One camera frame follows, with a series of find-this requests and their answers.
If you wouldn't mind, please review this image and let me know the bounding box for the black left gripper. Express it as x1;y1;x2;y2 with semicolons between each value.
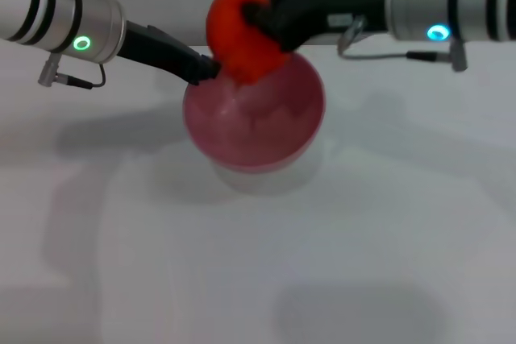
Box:
119;21;222;86

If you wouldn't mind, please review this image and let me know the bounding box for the pink plastic bowl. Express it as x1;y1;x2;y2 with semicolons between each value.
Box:
181;52;327;178

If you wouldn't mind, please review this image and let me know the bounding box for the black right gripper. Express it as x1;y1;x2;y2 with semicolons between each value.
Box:
241;0;392;53

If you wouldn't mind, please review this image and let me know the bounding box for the left arm cable with plug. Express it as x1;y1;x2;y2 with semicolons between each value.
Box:
38;53;106;90

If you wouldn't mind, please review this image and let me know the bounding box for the orange toy fruit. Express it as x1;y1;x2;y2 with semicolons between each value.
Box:
205;0;293;85

